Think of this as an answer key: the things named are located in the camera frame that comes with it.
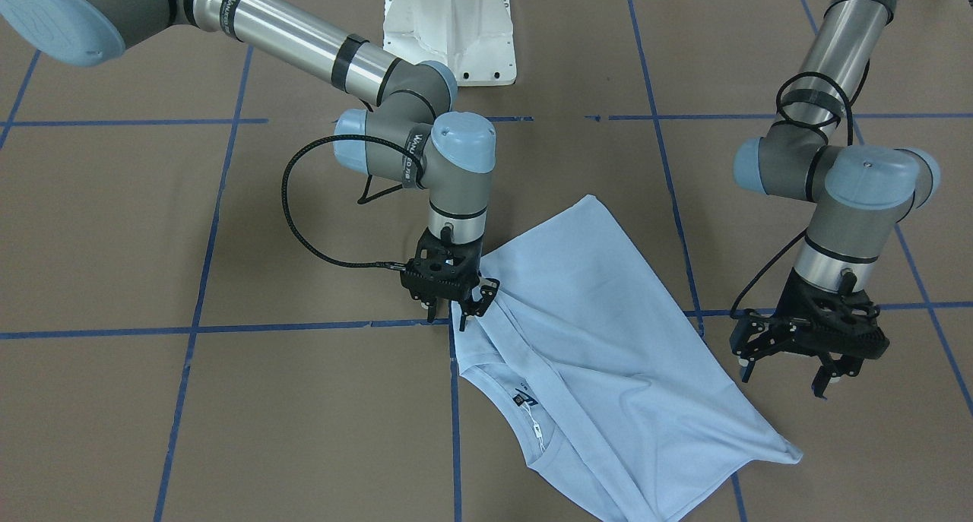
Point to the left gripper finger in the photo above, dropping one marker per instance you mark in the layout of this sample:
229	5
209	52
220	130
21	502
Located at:
831	370
748	363

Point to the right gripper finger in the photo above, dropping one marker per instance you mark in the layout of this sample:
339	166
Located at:
478	300
431	306

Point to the light blue t-shirt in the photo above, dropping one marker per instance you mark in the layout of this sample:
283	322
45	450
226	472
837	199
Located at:
640	421

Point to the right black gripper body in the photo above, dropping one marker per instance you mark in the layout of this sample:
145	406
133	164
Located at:
482	294

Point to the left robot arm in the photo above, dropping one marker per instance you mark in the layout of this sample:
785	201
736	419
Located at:
860	193

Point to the white neck hang tag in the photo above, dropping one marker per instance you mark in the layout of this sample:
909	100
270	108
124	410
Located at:
526	402

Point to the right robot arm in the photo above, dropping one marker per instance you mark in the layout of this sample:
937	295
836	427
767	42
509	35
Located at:
408	130

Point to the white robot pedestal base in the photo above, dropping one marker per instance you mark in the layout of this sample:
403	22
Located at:
474	38

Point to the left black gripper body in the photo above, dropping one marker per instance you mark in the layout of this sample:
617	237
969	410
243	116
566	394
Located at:
760	338

